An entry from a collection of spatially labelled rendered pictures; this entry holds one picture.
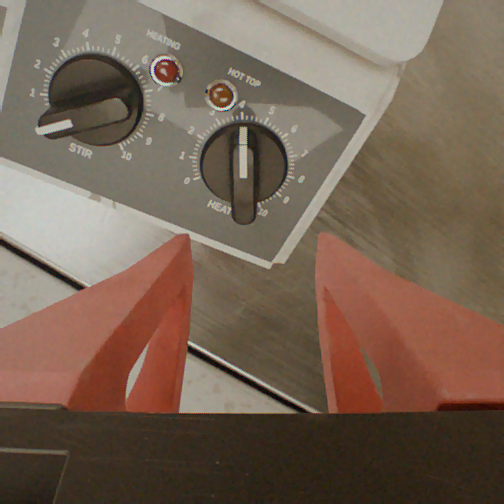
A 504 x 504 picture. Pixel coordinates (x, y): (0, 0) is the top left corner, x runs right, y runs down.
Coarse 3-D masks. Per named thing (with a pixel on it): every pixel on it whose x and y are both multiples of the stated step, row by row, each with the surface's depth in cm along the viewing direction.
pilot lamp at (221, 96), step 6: (216, 90) 17; (222, 90) 17; (228, 90) 17; (210, 96) 17; (216, 96) 17; (222, 96) 17; (228, 96) 17; (216, 102) 17; (222, 102) 17; (228, 102) 17
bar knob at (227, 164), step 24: (216, 144) 18; (240, 144) 16; (264, 144) 18; (216, 168) 18; (240, 168) 17; (264, 168) 18; (216, 192) 19; (240, 192) 17; (264, 192) 19; (240, 216) 18
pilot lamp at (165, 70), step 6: (162, 60) 16; (168, 60) 16; (156, 66) 16; (162, 66) 16; (168, 66) 16; (174, 66) 16; (156, 72) 16; (162, 72) 16; (168, 72) 16; (174, 72) 16; (162, 78) 16; (168, 78) 16; (174, 78) 16
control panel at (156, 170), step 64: (64, 0) 15; (128, 0) 15; (128, 64) 16; (192, 64) 16; (256, 64) 16; (0, 128) 18; (192, 128) 18; (320, 128) 18; (128, 192) 19; (192, 192) 19; (256, 256) 21
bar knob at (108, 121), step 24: (72, 72) 16; (96, 72) 16; (120, 72) 16; (48, 96) 17; (72, 96) 17; (96, 96) 16; (120, 96) 15; (48, 120) 16; (72, 120) 16; (96, 120) 16; (120, 120) 16; (96, 144) 18
